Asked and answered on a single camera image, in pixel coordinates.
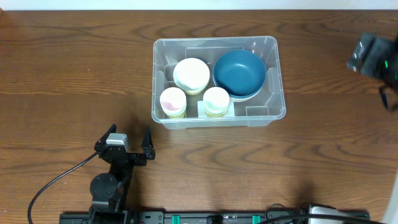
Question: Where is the light blue cup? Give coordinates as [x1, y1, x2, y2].
[162, 106, 186, 114]

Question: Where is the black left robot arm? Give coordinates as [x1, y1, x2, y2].
[90, 124, 155, 212]

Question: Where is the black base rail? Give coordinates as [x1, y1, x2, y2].
[58, 210, 371, 224]

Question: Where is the light grey small bowl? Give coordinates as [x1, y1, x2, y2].
[176, 82, 208, 95]

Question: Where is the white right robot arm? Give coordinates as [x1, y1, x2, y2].
[307, 33, 397, 223]

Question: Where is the green cup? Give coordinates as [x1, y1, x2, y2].
[205, 107, 228, 113]

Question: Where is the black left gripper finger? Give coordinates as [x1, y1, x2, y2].
[94, 124, 116, 152]
[141, 126, 155, 160]

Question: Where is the yellow cup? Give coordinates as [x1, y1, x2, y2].
[167, 111, 185, 119]
[205, 110, 227, 117]

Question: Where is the cream white cup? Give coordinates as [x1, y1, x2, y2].
[203, 87, 229, 110]

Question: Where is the pink cup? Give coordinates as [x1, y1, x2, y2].
[160, 87, 187, 110]

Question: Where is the white small bowl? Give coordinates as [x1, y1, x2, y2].
[173, 58, 210, 87]

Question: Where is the beige large bowl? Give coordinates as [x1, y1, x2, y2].
[230, 95, 254, 102]

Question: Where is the clear plastic storage bin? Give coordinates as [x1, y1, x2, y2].
[151, 35, 286, 129]

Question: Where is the yellow small bowl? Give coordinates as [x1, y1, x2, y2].
[184, 89, 204, 95]

